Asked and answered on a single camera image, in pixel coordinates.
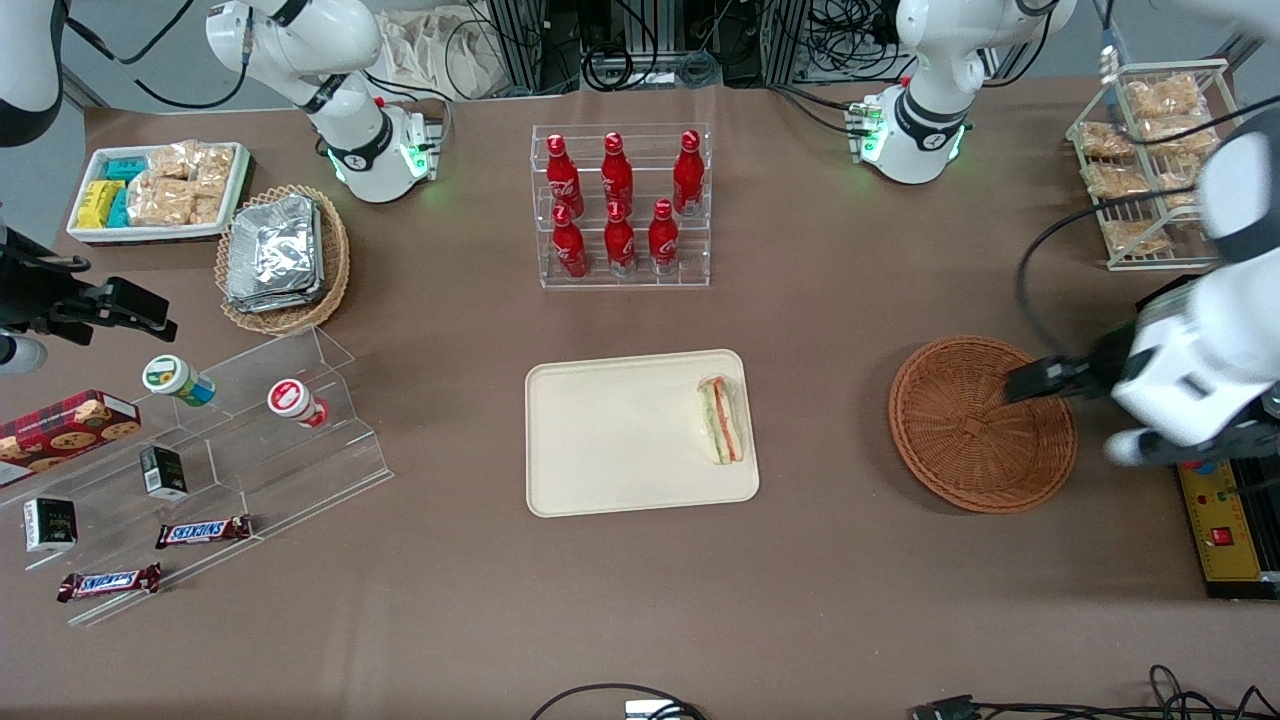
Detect triangular sandwich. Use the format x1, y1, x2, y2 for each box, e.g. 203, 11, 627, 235
697, 376, 747, 466

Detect white rectangular snack tray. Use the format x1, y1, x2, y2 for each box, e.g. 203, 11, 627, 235
66, 142, 251, 247

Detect round brown wicker basket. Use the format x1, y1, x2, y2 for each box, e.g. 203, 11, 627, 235
888, 336, 1079, 515

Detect oval light wicker basket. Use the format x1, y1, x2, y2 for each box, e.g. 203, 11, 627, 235
215, 184, 351, 336

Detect beige plastic tray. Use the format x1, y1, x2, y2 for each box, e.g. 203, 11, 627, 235
525, 349, 761, 519

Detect green lid yogurt cup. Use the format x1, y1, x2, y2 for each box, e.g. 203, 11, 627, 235
142, 354, 217, 408

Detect red cookie box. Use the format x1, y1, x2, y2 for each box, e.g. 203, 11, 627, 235
0, 389, 142, 489

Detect yellow snack packet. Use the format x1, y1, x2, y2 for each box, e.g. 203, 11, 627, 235
76, 180, 123, 230

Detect silver foil packet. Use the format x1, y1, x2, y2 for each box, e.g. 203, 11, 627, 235
226, 200, 328, 315
228, 194, 319, 301

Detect clear bag of pastry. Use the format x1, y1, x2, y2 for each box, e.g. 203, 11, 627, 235
1079, 121, 1137, 162
1124, 74, 1207, 119
1140, 116, 1217, 157
1155, 168, 1203, 211
1085, 162, 1152, 200
1104, 219, 1173, 258

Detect small black carton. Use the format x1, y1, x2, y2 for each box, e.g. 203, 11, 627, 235
139, 446, 190, 502
23, 497, 79, 554

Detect black and yellow control box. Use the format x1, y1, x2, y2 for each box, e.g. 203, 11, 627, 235
1140, 275, 1280, 602

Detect red lid yogurt cup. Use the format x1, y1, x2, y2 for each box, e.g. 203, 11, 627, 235
267, 378, 331, 430

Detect clear acrylic stepped shelf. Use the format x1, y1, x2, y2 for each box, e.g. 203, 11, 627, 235
0, 325, 394, 629

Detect Snickers chocolate bar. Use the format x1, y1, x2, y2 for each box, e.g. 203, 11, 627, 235
57, 563, 163, 604
155, 515, 253, 551

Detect cream cloth bag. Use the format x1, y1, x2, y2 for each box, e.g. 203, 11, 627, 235
378, 8, 523, 102

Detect red cola bottle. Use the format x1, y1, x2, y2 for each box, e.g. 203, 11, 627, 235
545, 134, 585, 219
648, 199, 681, 277
552, 205, 590, 280
672, 130, 706, 218
604, 200, 638, 277
601, 132, 635, 213

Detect brown table cover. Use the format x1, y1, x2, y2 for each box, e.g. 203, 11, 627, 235
0, 82, 1280, 720

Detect clear acrylic bottle rack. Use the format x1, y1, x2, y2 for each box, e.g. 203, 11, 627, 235
531, 123, 712, 290

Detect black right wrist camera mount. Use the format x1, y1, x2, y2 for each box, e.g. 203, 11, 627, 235
0, 228, 103, 347

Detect black left wrist camera cable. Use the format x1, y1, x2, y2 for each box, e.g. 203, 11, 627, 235
1015, 20, 1280, 363

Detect white wire rack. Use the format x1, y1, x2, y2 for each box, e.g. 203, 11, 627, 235
1065, 59, 1246, 272

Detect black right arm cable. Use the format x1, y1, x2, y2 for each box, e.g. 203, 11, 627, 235
62, 0, 253, 111

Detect black tangled cables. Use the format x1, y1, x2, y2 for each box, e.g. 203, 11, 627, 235
975, 664, 1280, 720

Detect black cable bundle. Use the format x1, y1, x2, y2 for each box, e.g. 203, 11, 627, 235
808, 0, 906, 83

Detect aluminium frame post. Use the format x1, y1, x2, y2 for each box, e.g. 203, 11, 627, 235
760, 0, 813, 89
487, 0, 547, 93

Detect black coiled cables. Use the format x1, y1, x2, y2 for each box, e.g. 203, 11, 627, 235
578, 0, 723, 93

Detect black looped cable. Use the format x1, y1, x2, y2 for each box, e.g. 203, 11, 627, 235
528, 683, 707, 720

